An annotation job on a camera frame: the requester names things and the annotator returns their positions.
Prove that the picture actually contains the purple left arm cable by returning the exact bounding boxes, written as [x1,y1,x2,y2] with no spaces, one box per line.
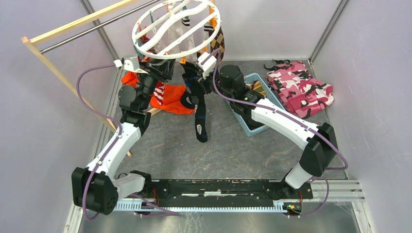
[76,64,181,222]

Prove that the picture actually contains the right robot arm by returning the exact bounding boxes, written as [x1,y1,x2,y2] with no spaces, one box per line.
[181,64,338,198]

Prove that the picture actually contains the white round clip hanger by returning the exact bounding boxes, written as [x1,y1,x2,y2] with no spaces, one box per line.
[132,0,221,61]

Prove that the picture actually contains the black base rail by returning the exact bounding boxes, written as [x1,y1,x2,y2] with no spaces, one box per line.
[114,178,314,216]

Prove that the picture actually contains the brown argyle sock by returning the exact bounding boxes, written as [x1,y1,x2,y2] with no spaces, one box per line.
[210,28,225,60]

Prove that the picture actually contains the wooden drying rack frame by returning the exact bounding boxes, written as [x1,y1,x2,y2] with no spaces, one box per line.
[20,0,216,158]

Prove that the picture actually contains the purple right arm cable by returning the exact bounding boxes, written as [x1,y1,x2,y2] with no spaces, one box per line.
[201,48,349,218]

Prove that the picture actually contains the orange cloth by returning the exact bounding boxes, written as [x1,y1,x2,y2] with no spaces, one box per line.
[120,71,194,115]

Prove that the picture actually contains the metal hanging rod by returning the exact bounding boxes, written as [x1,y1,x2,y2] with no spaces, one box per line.
[40,0,160,54]

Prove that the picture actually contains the pink camouflage trousers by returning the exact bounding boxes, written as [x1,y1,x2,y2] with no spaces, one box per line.
[263,60,334,119]

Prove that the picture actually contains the red white striped sock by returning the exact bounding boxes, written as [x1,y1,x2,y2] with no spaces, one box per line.
[153,82,165,106]

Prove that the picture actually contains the light blue laundry basket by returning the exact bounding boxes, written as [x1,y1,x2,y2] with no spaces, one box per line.
[224,73,285,137]

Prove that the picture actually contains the black grey sock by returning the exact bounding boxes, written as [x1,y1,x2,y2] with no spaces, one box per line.
[180,62,199,110]
[194,93,208,143]

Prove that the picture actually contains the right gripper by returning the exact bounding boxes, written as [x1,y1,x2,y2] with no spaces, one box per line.
[196,66,234,101]

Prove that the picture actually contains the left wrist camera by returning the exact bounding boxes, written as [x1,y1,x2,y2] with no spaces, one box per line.
[114,55,144,73]

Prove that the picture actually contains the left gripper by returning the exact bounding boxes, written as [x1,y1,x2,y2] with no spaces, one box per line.
[135,54,176,110]

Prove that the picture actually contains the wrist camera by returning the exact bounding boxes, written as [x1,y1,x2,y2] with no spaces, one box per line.
[114,55,144,73]
[196,52,217,79]

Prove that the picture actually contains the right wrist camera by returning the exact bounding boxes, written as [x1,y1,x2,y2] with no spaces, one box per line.
[196,52,217,79]

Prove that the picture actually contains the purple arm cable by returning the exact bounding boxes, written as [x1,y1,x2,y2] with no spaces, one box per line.
[201,48,349,218]
[76,64,181,222]

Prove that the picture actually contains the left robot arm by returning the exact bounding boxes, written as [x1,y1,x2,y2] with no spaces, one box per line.
[71,58,175,220]

